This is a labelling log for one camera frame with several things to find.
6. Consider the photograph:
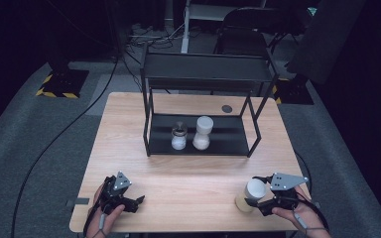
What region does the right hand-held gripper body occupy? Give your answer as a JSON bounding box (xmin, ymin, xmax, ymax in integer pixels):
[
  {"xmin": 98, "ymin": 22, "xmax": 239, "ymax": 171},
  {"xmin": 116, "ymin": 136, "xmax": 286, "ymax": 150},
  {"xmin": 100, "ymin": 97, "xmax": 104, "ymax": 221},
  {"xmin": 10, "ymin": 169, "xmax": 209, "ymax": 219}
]
[{"xmin": 257, "ymin": 172, "xmax": 310, "ymax": 217}]

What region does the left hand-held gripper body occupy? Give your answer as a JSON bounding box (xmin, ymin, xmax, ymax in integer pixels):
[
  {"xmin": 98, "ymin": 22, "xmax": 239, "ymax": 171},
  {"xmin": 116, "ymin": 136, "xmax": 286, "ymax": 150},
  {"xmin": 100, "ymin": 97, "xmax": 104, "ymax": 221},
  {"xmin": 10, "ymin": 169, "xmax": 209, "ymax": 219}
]
[{"xmin": 98, "ymin": 171, "xmax": 141, "ymax": 214}]

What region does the white cup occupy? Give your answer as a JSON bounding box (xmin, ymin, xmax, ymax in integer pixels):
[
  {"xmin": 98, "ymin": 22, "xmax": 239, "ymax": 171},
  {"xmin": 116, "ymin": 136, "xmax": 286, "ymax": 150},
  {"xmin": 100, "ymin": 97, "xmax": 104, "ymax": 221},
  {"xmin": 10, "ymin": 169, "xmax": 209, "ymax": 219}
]
[{"xmin": 234, "ymin": 178, "xmax": 268, "ymax": 213}]

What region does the black metal two-tier rack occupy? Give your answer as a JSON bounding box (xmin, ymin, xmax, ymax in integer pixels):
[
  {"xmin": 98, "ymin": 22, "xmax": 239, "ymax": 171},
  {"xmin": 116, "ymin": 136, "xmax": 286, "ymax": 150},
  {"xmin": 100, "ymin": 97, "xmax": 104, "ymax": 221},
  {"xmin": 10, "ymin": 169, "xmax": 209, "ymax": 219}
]
[{"xmin": 140, "ymin": 44, "xmax": 281, "ymax": 159}]

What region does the person's left hand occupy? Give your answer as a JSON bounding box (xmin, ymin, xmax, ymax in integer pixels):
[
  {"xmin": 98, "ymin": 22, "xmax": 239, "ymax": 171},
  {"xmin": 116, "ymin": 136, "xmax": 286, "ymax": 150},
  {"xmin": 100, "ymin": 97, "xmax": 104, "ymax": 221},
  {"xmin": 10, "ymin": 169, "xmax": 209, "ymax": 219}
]
[{"xmin": 85, "ymin": 183, "xmax": 127, "ymax": 238}]

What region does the person's right hand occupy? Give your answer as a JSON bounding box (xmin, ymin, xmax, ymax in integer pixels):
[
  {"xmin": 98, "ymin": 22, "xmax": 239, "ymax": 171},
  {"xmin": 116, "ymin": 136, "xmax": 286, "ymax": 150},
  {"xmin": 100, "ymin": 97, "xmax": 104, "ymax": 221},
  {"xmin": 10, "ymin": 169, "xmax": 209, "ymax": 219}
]
[{"xmin": 272, "ymin": 185, "xmax": 332, "ymax": 238}]

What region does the grey tape strip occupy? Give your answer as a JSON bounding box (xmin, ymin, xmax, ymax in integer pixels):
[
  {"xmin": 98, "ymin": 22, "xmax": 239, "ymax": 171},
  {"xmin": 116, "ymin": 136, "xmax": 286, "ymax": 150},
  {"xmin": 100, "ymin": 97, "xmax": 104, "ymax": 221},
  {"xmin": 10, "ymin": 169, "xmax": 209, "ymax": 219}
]
[{"xmin": 65, "ymin": 196, "xmax": 90, "ymax": 208}]

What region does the small glass jar dark lid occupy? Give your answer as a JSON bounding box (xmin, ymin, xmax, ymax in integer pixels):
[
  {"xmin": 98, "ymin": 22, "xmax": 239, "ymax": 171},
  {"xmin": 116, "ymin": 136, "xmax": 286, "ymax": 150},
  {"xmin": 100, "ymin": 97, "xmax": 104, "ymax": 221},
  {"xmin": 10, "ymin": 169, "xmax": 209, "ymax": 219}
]
[{"xmin": 171, "ymin": 121, "xmax": 189, "ymax": 152}]

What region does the tall white-capped shaker jar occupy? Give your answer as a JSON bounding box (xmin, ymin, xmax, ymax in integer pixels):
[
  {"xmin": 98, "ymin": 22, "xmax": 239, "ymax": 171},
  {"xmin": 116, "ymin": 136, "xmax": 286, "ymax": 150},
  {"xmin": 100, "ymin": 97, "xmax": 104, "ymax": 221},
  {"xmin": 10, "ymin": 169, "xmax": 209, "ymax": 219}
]
[{"xmin": 191, "ymin": 115, "xmax": 214, "ymax": 152}]

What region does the black base with striped tape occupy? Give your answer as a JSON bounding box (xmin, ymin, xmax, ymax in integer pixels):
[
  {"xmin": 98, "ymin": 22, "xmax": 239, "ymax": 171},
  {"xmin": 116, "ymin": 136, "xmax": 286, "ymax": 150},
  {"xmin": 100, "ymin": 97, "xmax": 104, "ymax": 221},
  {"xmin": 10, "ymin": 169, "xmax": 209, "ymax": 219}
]
[
  {"xmin": 35, "ymin": 67, "xmax": 90, "ymax": 100},
  {"xmin": 272, "ymin": 76, "xmax": 316, "ymax": 106}
]

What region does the black folding chair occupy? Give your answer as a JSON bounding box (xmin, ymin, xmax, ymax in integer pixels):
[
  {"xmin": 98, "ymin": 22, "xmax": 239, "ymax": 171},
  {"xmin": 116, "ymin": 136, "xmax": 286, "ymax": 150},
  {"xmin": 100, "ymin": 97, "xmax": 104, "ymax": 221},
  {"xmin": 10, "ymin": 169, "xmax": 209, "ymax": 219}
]
[{"xmin": 212, "ymin": 6, "xmax": 301, "ymax": 58}]

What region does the dark curtain panel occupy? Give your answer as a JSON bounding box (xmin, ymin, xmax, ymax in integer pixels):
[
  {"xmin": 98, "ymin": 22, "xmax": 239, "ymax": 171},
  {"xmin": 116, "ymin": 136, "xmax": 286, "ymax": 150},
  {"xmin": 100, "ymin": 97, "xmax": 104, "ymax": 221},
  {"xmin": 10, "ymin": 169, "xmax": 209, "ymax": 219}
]
[{"xmin": 285, "ymin": 0, "xmax": 368, "ymax": 85}]

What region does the left hand-held gripper cable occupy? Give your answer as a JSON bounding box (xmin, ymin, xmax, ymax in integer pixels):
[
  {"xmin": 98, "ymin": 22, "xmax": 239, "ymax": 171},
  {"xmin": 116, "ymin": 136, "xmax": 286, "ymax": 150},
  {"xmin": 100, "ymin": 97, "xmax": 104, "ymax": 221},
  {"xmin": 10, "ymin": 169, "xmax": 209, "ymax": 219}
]
[{"xmin": 82, "ymin": 184, "xmax": 108, "ymax": 238}]

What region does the hand-held gripper cable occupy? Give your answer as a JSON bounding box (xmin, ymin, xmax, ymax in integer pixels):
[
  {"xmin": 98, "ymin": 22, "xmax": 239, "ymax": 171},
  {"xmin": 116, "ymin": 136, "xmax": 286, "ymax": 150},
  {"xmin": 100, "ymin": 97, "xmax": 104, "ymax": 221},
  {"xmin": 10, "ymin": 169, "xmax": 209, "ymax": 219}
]
[
  {"xmin": 82, "ymin": 184, "xmax": 108, "ymax": 238},
  {"xmin": 292, "ymin": 187, "xmax": 330, "ymax": 233}
]

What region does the right hand-held gripper cable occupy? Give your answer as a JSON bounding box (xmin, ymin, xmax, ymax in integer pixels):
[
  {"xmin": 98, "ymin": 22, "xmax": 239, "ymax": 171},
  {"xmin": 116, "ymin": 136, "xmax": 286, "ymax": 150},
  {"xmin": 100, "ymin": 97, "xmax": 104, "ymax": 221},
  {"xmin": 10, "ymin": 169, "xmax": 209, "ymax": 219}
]
[{"xmin": 292, "ymin": 187, "xmax": 330, "ymax": 233}]

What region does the long black floor cable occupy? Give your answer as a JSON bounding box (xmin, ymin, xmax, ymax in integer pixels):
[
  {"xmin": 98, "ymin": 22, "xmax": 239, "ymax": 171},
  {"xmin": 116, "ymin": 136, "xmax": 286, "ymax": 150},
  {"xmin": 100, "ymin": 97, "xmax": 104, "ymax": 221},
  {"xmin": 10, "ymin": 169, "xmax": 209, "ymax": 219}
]
[{"xmin": 10, "ymin": 49, "xmax": 120, "ymax": 238}]

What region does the bundle of floor cables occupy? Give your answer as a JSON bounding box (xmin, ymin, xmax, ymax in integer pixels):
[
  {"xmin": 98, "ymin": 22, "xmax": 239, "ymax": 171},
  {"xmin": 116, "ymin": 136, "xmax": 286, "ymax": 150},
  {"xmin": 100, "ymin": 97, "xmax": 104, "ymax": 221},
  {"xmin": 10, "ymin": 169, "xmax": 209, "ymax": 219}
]
[{"xmin": 124, "ymin": 21, "xmax": 187, "ymax": 49}]

